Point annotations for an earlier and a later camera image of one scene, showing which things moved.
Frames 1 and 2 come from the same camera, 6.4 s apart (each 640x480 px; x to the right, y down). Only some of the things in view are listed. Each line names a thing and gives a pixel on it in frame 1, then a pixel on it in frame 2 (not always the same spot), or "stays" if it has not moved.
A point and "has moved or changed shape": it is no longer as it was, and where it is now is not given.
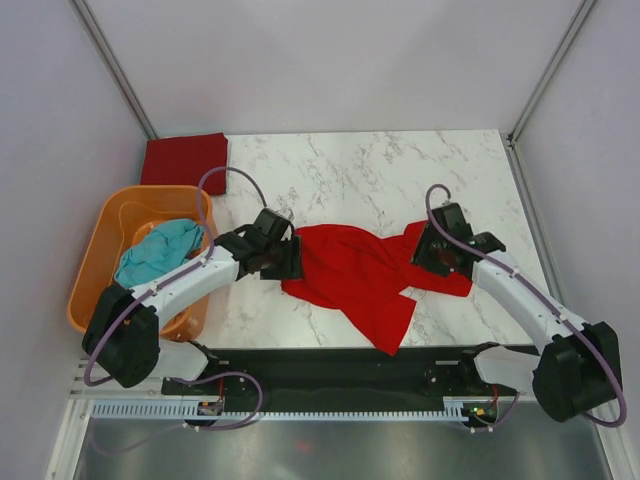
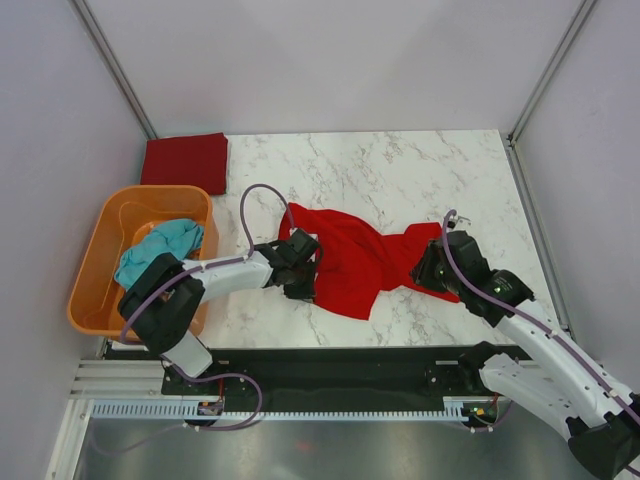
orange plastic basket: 121,211 stays
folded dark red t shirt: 184,159 stays
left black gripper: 292,267 to 306,292
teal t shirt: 163,250 stays
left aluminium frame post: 119,77 stays
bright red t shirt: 367,276 has moved or changed shape
